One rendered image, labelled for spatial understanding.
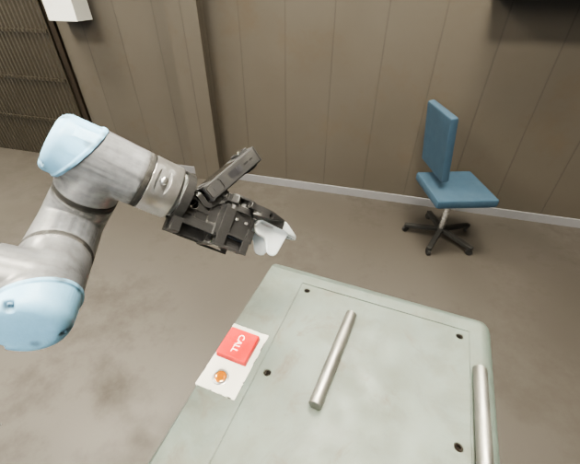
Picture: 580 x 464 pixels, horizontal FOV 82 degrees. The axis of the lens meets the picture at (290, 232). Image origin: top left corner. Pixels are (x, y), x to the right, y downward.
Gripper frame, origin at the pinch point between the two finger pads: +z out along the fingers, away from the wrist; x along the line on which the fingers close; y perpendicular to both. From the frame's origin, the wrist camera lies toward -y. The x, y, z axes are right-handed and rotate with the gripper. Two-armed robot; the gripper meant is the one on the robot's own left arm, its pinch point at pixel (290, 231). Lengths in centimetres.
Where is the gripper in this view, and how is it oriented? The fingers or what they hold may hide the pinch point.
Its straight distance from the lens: 58.0
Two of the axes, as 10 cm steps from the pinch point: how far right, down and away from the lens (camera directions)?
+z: 7.6, 3.6, 5.4
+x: 5.9, -0.3, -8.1
